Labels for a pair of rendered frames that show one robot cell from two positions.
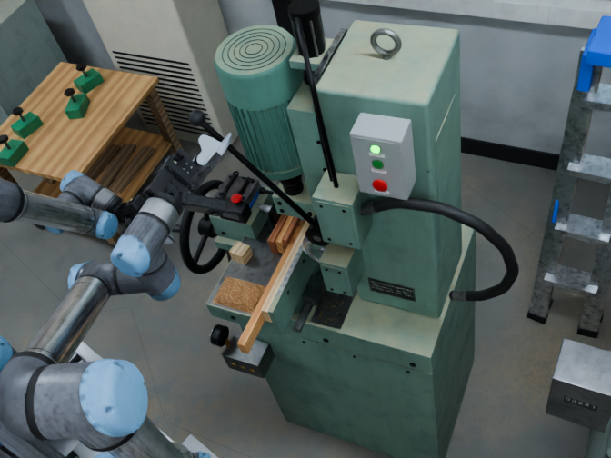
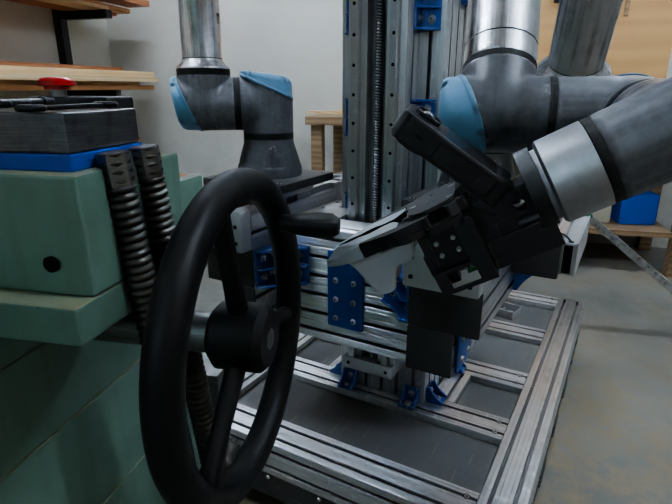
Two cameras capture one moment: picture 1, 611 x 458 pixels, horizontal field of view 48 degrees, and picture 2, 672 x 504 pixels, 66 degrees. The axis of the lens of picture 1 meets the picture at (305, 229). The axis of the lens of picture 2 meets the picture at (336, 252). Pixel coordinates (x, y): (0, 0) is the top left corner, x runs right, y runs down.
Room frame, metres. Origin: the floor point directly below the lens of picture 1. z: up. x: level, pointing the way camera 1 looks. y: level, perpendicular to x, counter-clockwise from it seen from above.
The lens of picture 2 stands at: (1.81, 0.19, 1.02)
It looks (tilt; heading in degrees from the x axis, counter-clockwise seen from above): 18 degrees down; 157
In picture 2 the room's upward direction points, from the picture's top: straight up
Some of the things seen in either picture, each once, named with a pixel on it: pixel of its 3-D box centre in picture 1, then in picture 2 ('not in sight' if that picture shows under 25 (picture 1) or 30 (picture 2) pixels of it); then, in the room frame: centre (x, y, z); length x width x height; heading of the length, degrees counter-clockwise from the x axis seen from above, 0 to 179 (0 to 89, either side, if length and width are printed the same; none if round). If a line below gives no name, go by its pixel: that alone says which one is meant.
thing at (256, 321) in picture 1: (291, 253); not in sight; (1.13, 0.05, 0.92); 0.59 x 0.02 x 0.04; 145
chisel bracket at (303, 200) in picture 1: (304, 202); not in sight; (1.20, -0.02, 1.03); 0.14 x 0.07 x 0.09; 55
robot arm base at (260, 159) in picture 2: not in sight; (269, 153); (0.62, 0.53, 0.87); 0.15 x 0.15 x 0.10
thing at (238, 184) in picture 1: (235, 196); (64, 124); (1.32, 0.16, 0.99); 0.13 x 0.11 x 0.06; 145
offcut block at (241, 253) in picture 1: (241, 253); not in sight; (1.18, 0.18, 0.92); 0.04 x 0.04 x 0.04; 46
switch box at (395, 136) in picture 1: (384, 157); not in sight; (0.91, -0.18, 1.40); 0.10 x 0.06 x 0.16; 55
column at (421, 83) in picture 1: (402, 184); not in sight; (1.04, -0.24, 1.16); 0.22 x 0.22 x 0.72; 55
